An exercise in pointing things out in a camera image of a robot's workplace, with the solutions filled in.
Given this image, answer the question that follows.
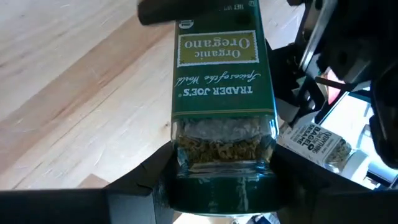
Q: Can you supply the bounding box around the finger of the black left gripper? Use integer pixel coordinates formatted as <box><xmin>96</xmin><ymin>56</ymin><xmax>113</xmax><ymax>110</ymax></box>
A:
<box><xmin>137</xmin><ymin>0</ymin><xmax>219</xmax><ymax>26</ymax></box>

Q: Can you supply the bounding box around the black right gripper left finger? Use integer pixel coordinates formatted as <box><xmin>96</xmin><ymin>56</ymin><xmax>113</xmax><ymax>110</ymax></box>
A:
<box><xmin>0</xmin><ymin>142</ymin><xmax>175</xmax><ymax>224</ymax></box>

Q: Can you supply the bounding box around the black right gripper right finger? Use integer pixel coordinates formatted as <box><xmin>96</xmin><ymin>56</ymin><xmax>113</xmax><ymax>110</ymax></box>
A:
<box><xmin>272</xmin><ymin>145</ymin><xmax>398</xmax><ymax>224</ymax></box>

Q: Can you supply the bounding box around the white-lidded bagel seasoning jar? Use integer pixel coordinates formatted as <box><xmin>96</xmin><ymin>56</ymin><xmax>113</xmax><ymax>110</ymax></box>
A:
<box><xmin>278</xmin><ymin>123</ymin><xmax>371</xmax><ymax>183</ymax></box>

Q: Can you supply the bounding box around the green oregano spice jar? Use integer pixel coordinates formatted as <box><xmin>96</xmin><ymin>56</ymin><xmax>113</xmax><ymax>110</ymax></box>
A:
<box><xmin>167</xmin><ymin>0</ymin><xmax>280</xmax><ymax>216</ymax></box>

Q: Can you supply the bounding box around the black metal wooden shelf rack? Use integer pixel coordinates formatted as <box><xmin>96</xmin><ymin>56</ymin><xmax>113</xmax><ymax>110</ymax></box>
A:
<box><xmin>267</xmin><ymin>39</ymin><xmax>398</xmax><ymax>190</ymax></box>

